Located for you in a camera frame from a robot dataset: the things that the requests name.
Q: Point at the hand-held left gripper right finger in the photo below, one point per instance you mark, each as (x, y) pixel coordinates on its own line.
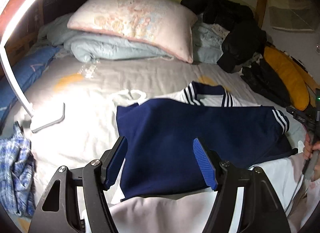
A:
(203, 162)

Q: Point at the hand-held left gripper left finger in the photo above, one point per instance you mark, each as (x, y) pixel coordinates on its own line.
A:
(115, 162)

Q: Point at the yellow pillow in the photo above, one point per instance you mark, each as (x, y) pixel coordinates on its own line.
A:
(287, 77)

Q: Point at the person's right hand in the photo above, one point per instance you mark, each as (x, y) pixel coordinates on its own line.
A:
(309, 149)

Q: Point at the checkered bed curtain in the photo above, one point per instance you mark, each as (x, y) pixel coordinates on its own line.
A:
(290, 10)

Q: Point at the blue plaid shirt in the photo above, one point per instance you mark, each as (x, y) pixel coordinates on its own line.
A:
(17, 173)

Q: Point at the pink floral pillow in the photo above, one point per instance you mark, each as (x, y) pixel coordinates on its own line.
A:
(130, 17)

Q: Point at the pale blue quilt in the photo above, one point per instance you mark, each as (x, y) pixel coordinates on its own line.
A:
(100, 47)

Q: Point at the white arc lamp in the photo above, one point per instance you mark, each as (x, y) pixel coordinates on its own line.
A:
(47, 122)

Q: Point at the black puffer jacket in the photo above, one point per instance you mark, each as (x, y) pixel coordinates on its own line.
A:
(232, 22)

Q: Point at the white and navy varsity jacket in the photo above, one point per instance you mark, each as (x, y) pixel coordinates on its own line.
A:
(175, 127)

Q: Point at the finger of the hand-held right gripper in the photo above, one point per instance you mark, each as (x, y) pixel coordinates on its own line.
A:
(297, 115)

